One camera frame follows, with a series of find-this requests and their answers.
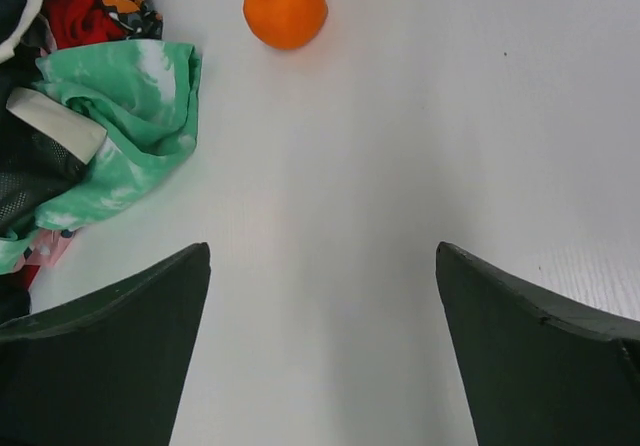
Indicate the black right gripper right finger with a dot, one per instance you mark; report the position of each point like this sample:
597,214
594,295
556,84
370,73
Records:
538,368

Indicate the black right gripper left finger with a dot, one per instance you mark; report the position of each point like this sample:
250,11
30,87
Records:
107,368

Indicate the red cloth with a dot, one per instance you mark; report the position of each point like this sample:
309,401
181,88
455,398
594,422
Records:
76,23

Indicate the pink navy patterned cloth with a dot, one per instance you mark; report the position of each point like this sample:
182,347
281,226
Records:
46,248

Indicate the green white tie-dye cloth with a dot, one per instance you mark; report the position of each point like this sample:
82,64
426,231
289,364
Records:
145,94

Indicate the dark orange patterned cloth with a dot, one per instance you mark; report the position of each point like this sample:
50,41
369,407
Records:
137,18

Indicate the black cream garment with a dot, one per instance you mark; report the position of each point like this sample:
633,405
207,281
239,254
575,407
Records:
45,147

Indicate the orange ball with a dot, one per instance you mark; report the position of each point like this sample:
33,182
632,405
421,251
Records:
285,24

